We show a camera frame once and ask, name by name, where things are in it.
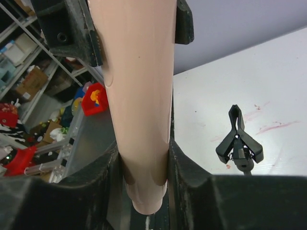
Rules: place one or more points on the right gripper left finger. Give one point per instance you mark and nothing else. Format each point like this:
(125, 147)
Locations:
(78, 202)

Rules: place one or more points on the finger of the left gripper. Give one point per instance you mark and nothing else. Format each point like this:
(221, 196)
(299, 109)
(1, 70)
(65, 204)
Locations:
(184, 23)
(69, 30)

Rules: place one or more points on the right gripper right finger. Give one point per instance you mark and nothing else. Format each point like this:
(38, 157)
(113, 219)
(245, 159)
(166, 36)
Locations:
(199, 200)

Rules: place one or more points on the beige microphone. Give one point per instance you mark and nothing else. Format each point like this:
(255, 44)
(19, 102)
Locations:
(138, 41)

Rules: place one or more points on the black round-base clip stand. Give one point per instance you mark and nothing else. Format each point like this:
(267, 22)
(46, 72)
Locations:
(238, 146)

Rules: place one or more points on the metal storage shelf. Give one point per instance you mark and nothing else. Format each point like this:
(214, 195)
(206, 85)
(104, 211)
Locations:
(42, 105)

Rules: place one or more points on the red plastic bin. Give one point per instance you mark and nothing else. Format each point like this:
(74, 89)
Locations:
(95, 100)

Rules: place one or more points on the aluminium frame rail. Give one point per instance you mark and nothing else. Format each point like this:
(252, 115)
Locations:
(53, 157)

